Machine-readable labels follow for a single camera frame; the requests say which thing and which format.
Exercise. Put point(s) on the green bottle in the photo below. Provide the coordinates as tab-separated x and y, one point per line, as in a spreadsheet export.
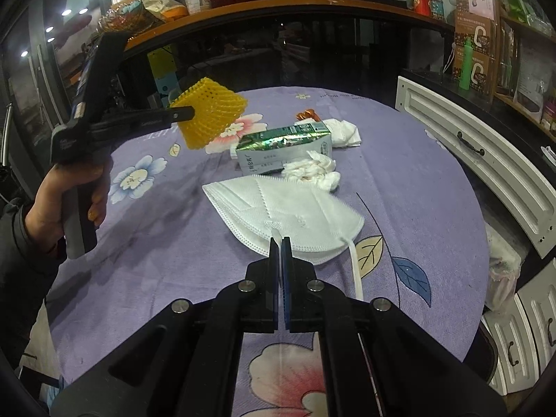
467	65

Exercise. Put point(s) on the orange wrapper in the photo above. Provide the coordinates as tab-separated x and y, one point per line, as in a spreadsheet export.
306	115

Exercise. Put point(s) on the green milk carton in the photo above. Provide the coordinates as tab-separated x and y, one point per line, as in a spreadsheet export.
282	139

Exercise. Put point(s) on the white face mask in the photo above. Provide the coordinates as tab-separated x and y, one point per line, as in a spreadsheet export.
282	213

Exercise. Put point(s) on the lace covered stool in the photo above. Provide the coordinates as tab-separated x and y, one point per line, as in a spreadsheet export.
504	278

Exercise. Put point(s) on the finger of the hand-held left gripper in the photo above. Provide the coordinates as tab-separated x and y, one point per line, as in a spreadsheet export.
143	117

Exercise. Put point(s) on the long wooden shelf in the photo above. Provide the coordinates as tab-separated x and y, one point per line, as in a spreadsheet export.
304	6

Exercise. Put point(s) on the long white drawer cabinet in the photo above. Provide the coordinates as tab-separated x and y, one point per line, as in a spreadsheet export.
491	147

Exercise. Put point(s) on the yellow blue board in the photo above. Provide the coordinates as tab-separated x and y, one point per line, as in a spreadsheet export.
163	69

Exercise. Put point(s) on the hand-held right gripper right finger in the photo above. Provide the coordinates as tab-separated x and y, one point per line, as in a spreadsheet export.
286	278

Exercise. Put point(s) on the small glass jar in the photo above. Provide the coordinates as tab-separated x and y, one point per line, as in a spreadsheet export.
436	6

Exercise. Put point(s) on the yellow foam fruit net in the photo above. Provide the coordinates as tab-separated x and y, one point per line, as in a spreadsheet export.
213	108

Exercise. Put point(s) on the beige snack bag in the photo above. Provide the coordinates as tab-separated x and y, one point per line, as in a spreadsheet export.
156	4

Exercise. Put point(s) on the person's left hand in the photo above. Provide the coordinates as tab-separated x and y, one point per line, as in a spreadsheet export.
43	217

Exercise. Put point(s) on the wooden desktop rack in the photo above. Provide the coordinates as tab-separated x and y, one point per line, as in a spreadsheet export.
521	30

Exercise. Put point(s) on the crumpled white tissue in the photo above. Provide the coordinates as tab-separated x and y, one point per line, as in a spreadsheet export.
317	169
345	132

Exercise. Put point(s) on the brown printed box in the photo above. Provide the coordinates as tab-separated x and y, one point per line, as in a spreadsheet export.
482	76
482	39

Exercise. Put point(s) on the purple floral tablecloth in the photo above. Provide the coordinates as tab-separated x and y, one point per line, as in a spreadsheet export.
412	226

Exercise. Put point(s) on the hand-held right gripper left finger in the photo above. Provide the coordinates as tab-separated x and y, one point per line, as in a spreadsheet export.
274	269

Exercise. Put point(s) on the person's left forearm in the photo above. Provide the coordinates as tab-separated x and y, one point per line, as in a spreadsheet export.
21	278

